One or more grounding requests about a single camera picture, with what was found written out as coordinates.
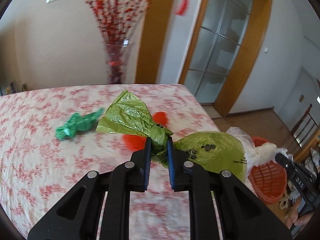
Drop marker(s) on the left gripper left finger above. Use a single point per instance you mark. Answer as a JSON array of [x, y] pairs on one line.
[[98, 205]]

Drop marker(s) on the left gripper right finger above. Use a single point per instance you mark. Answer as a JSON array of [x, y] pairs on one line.
[[220, 205]]

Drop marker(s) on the orange plastic bag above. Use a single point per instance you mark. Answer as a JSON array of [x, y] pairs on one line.
[[137, 142]]

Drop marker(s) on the light green plastic bag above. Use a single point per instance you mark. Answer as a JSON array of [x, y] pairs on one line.
[[214, 151]]

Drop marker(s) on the clear bubble wrap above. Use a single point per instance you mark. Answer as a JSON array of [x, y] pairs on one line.
[[248, 145]]

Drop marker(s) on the dark green plastic bag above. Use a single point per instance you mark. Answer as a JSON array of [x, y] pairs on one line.
[[78, 123]]

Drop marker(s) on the white plastic bag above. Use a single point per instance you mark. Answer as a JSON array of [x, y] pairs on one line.
[[267, 152]]

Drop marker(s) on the red plastic trash basket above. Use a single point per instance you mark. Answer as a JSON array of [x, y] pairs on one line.
[[269, 181]]

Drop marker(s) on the person's right hand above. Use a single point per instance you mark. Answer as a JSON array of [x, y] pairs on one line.
[[293, 218]]

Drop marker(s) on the wooden chair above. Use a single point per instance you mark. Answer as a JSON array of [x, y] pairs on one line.
[[304, 128]]

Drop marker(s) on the floral red white tablecloth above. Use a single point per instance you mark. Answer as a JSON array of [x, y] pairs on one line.
[[37, 169]]

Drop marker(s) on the clear glass vase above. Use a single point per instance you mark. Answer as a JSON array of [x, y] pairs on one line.
[[117, 56]]

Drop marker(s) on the frosted glass sliding door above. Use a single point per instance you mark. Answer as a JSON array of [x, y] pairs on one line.
[[221, 33]]

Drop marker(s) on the red Chinese knot ornament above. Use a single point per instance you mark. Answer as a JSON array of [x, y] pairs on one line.
[[182, 7]]

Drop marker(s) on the red berry branch bouquet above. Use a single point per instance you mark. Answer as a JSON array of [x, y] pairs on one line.
[[118, 19]]

